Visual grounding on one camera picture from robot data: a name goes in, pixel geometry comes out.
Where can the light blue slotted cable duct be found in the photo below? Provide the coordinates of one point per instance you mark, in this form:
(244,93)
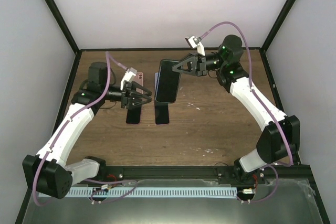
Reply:
(157,192)

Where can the black enclosure frame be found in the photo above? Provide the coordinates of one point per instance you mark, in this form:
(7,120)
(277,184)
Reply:
(263,53)

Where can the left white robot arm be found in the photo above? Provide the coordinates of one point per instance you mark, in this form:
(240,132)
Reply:
(47,172)

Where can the black front mounting rail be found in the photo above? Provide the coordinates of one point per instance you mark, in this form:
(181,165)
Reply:
(221,173)

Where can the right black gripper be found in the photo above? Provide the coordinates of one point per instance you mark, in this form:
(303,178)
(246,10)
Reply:
(198,63)

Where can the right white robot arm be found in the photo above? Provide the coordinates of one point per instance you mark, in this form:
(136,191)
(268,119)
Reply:
(280,133)

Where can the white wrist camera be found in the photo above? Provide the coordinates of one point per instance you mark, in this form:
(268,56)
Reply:
(194,42)
(128,77)

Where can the pink phone case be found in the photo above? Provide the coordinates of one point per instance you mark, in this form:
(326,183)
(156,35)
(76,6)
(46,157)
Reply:
(139,80)

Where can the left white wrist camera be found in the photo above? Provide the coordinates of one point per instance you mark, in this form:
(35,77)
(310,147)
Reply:
(128,77)

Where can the black screen pink phone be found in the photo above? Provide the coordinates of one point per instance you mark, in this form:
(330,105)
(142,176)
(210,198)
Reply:
(133,116)

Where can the lavender phone case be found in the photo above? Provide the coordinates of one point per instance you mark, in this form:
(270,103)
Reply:
(156,75)

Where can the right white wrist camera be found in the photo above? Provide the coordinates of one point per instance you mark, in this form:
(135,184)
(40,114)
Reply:
(194,42)

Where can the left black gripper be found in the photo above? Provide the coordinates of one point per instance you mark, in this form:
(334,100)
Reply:
(128,100)

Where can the black phone case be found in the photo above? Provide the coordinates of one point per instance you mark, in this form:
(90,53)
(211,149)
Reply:
(157,87)

